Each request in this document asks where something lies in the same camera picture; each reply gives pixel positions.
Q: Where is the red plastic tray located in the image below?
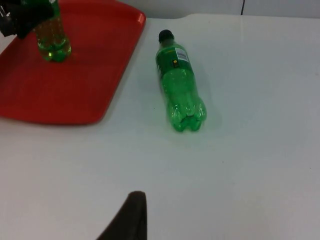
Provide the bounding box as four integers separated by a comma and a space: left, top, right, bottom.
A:
0, 0, 147, 126

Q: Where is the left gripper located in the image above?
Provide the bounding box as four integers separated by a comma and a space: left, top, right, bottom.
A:
0, 0, 61, 40

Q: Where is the green plastic bottle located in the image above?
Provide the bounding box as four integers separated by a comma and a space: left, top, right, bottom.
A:
154, 29, 209, 132
21, 0, 72, 63

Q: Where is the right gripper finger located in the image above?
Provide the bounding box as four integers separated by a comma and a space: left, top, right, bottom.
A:
95, 190, 149, 240

